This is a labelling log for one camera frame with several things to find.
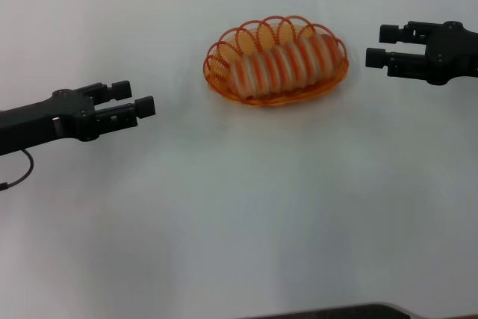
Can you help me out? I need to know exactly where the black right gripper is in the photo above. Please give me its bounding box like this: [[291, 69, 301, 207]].
[[365, 20, 478, 87]]

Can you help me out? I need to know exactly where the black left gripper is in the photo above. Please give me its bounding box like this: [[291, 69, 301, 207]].
[[0, 80, 157, 157]]

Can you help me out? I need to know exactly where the orange wire basket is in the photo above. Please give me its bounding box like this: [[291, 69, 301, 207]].
[[202, 15, 350, 108]]

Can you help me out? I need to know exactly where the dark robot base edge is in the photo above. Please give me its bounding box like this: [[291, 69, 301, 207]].
[[246, 301, 425, 319]]

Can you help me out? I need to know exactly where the thin dark cable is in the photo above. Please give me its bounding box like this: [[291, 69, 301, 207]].
[[0, 148, 35, 191]]

